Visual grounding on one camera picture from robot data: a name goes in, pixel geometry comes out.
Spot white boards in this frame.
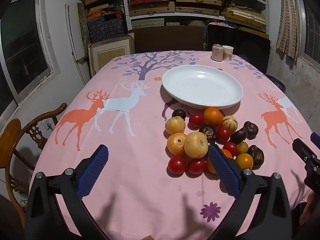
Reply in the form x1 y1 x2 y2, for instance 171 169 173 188
65 2 90 85

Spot pale yellow pepino melon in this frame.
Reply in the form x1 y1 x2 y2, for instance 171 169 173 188
165 117 186 135

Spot round amber tomato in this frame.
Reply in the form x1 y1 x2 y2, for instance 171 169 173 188
235 153 254 170

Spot person's right hand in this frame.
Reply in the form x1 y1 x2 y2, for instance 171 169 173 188
299 192 320 227

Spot wall socket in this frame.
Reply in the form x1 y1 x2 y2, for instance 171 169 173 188
41 119 54 132

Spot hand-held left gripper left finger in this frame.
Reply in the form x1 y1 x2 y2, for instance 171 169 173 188
25 144 110 240

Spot carved wooden chair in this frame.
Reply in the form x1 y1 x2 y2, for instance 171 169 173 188
0 102 68 228

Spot shelf with boxes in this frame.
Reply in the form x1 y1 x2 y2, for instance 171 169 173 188
80 0 267 30

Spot orange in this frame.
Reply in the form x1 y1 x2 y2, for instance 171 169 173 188
203 107 224 127
206 149 233 174

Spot paper cup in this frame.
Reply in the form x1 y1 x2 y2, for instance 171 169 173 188
222 45 234 62

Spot large yellow tomato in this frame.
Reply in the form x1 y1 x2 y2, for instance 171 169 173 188
184 132 209 159

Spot black round stool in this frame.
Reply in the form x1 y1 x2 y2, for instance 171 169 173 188
266 74 286 92

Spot striped pepino melon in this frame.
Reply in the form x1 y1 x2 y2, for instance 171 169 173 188
222 115 238 132

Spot pink deer print tablecloth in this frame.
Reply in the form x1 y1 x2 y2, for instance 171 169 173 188
32 50 315 240

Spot white framed window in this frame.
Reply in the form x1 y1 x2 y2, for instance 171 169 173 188
0 0 60 117

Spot white plate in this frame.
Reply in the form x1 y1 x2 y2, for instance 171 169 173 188
162 65 244 110

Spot brown board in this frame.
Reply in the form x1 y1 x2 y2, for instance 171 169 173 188
127 26 208 54

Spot brick pattern curtain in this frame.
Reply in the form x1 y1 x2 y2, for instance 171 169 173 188
276 0 304 62

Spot dark water chestnut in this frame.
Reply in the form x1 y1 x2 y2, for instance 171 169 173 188
247 145 265 170
229 127 248 144
199 126 217 144
172 109 187 120
243 121 259 140

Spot dark blue patterned boxes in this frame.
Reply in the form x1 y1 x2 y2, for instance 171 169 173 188
86 9 125 43

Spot orange-yellow tomato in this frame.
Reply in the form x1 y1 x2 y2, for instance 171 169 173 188
167 133 187 156

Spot framed picture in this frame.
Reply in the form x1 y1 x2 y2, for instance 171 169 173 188
87 35 135 78

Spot black chair back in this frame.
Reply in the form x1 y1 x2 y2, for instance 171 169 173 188
207 24 271 74

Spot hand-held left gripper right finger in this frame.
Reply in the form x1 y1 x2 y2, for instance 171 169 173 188
208 145 293 240

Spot window with mesh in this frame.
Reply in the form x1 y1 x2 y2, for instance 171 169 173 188
294 0 320 63

